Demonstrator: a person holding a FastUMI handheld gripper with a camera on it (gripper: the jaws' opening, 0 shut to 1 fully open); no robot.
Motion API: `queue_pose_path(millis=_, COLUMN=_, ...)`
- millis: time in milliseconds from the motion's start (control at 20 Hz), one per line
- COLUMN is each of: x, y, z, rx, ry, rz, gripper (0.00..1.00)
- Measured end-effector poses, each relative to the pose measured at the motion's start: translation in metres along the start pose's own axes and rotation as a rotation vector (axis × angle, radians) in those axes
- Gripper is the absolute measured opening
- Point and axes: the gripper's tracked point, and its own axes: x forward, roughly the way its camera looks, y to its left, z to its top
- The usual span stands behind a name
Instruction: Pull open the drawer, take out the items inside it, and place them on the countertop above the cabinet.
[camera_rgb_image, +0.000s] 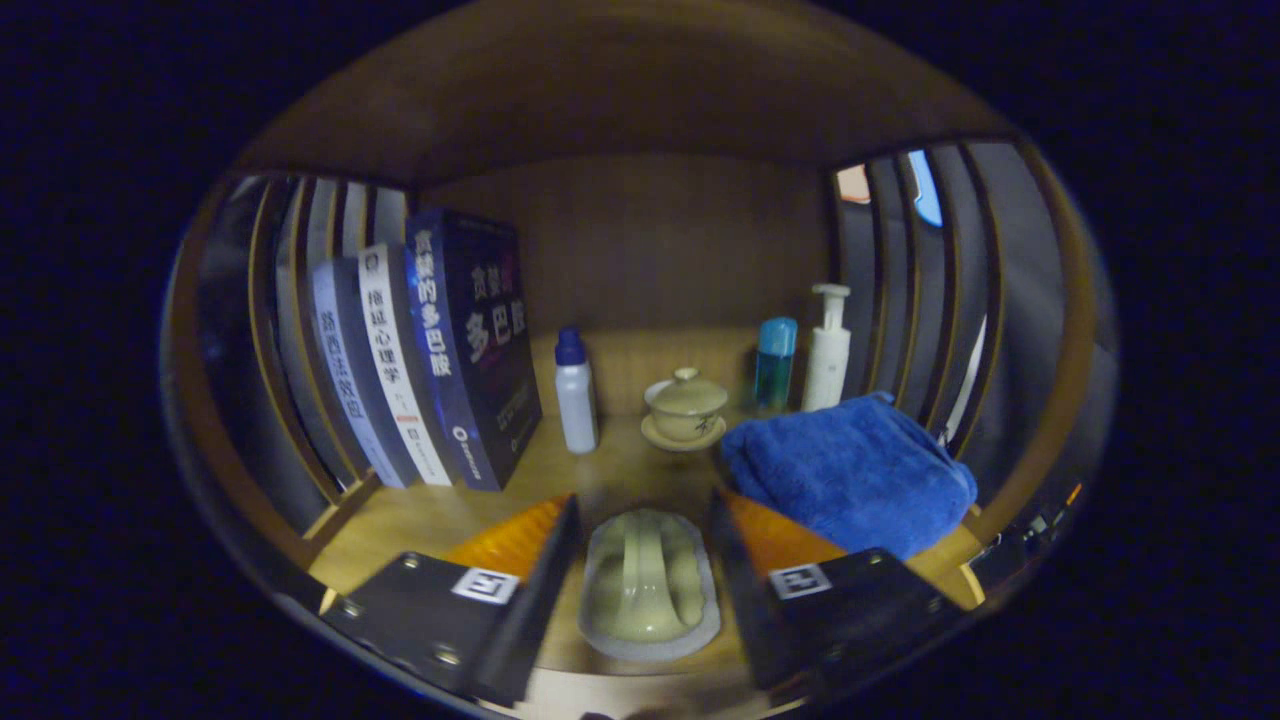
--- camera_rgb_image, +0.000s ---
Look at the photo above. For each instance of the white book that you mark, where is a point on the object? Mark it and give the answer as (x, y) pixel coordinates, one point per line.
(395, 370)

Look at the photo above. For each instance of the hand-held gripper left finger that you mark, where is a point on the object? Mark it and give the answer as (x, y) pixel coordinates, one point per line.
(545, 580)

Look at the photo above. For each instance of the wooden cabinet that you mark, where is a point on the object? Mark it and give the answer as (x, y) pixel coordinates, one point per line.
(650, 250)

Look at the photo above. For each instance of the beige saucer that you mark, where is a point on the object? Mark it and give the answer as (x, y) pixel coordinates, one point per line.
(683, 444)

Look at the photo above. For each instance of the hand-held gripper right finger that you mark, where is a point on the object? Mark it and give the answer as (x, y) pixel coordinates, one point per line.
(740, 590)

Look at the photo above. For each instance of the pale green scrubbing brush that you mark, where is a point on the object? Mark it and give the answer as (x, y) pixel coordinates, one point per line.
(645, 585)

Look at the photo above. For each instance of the beige lidded teacup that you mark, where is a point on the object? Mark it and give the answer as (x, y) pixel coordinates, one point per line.
(686, 405)

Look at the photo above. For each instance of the lilac book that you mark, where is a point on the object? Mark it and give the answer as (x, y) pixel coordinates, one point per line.
(345, 380)

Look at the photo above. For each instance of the white bottle blue cap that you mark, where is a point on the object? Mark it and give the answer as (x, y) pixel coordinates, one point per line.
(577, 400)

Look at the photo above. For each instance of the blue towel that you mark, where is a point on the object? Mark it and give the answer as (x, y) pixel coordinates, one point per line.
(850, 470)

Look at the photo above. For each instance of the white pump bottle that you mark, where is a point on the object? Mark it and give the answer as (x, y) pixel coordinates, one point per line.
(827, 360)

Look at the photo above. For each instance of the dark blue book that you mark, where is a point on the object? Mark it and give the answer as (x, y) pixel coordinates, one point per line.
(480, 350)

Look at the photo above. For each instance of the wooden countertop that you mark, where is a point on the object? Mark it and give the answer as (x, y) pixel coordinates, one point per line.
(620, 470)

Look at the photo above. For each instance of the teal bottle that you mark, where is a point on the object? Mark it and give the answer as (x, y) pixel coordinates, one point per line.
(775, 365)

